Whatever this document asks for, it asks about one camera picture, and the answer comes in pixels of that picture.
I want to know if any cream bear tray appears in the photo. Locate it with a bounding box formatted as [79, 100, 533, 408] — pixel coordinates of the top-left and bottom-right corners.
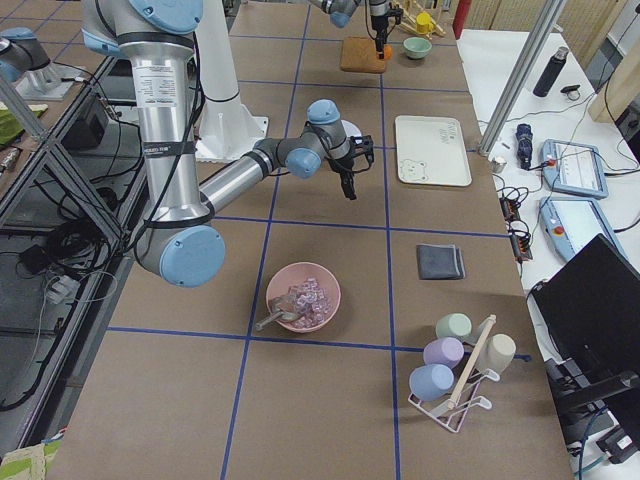
[395, 115, 472, 187]

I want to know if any teach pendant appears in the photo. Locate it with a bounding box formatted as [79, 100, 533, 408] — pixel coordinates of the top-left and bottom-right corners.
[541, 139, 609, 199]
[532, 194, 639, 266]

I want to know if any beige cup on rack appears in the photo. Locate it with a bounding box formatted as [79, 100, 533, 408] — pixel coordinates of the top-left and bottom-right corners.
[475, 333, 516, 374]

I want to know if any black laptop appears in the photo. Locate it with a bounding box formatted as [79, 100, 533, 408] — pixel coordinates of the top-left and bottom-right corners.
[533, 234, 639, 378]

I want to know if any purple cup on rack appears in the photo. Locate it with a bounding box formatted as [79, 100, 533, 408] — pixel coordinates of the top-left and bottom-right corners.
[423, 337, 464, 369]

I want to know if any folded dark blue umbrella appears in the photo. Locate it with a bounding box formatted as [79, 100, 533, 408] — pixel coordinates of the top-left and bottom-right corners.
[516, 123, 533, 170]

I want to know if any wooden peg rack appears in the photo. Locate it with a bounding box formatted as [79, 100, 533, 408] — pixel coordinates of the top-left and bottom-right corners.
[392, 0, 446, 39]

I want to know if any grey folded cloth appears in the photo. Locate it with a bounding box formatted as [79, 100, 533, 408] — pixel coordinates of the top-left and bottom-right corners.
[416, 244, 466, 280]

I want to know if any green cup on rack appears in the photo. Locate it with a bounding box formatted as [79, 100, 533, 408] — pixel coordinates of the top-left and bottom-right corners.
[435, 313, 473, 341]

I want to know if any pink bowl with ice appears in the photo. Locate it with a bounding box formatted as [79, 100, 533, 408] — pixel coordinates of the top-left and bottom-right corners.
[266, 262, 341, 333]

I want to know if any metal scoop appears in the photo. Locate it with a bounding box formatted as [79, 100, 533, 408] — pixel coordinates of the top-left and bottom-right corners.
[255, 295, 302, 331]

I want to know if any blue cup on rack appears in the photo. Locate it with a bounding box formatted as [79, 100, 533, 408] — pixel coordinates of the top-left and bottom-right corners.
[409, 364, 454, 401]

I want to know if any wooden cutting board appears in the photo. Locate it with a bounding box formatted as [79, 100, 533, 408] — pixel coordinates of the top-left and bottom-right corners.
[340, 37, 386, 74]

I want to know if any green ceramic bowl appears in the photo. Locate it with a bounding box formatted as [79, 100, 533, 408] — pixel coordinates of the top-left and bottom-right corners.
[403, 37, 432, 60]

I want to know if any white cup rack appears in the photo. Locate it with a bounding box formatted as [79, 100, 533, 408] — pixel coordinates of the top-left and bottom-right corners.
[408, 315, 500, 433]

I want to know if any teach pendant far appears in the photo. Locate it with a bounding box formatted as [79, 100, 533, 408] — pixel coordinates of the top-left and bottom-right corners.
[541, 139, 609, 199]

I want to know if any white round plate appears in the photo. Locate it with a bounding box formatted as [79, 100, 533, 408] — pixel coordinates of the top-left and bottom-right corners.
[341, 120, 362, 144]

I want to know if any black water bottle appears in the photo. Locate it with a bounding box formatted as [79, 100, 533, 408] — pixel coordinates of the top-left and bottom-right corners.
[533, 46, 569, 98]

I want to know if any yellow cup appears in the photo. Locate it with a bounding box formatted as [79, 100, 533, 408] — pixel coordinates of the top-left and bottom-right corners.
[415, 12, 435, 36]

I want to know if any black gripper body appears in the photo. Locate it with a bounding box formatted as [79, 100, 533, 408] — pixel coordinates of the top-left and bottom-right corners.
[329, 144, 361, 186]
[368, 0, 390, 37]

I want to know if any teach pendant near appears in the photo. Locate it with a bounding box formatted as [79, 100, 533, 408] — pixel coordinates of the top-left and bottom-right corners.
[532, 194, 639, 266]

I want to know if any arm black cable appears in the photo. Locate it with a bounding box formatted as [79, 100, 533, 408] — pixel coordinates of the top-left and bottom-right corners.
[134, 29, 209, 236]

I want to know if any small metal cup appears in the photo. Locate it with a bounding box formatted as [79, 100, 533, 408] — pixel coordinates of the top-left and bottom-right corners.
[490, 156, 507, 174]

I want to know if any aluminium frame post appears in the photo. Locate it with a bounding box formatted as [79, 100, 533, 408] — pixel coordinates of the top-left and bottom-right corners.
[478, 0, 566, 157]

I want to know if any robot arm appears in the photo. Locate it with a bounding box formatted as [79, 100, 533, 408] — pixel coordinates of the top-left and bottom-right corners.
[310, 0, 396, 58]
[82, 1, 372, 288]

